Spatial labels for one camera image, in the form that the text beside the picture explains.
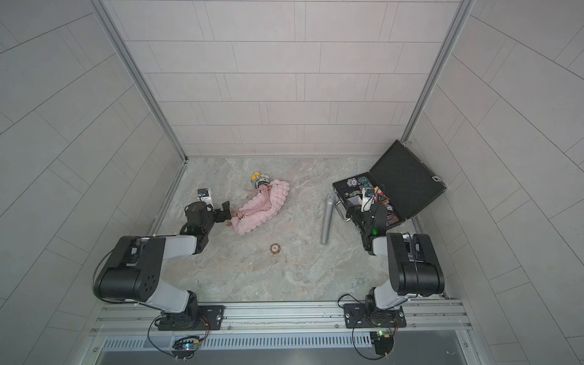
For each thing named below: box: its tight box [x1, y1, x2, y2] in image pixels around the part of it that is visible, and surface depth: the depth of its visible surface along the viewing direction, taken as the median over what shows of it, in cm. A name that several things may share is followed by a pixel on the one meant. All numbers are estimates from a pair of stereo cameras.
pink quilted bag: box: [231, 179, 290, 235], surface depth 91 cm
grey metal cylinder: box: [320, 193, 336, 246], surface depth 95 cm
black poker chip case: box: [331, 139, 448, 230], surface depth 98 cm
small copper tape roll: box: [269, 243, 281, 255], surface depth 87 cm
